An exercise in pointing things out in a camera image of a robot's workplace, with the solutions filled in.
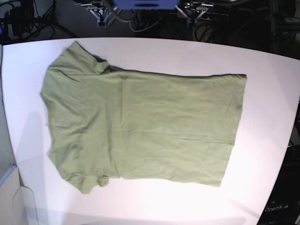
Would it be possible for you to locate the green T-shirt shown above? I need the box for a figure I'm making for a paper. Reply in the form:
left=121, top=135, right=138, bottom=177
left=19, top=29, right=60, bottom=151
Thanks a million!
left=40, top=42, right=247, bottom=194

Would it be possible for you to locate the blue box overhead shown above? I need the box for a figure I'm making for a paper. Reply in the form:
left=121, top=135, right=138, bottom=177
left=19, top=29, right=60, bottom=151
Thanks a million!
left=113, top=0, right=180, bottom=10

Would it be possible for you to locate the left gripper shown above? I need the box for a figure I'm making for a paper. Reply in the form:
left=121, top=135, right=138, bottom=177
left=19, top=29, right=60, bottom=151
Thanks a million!
left=175, top=2, right=209, bottom=25

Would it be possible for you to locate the white plastic bin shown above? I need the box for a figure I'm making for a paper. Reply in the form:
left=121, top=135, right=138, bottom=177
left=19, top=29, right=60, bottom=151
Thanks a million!
left=0, top=165, right=39, bottom=225

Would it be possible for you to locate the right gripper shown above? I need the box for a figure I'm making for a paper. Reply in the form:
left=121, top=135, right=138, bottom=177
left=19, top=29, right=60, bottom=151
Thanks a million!
left=86, top=4, right=115, bottom=26

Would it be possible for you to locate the black OpenArm case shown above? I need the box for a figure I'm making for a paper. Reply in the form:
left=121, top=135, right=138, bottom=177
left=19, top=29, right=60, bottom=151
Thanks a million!
left=258, top=142, right=300, bottom=225

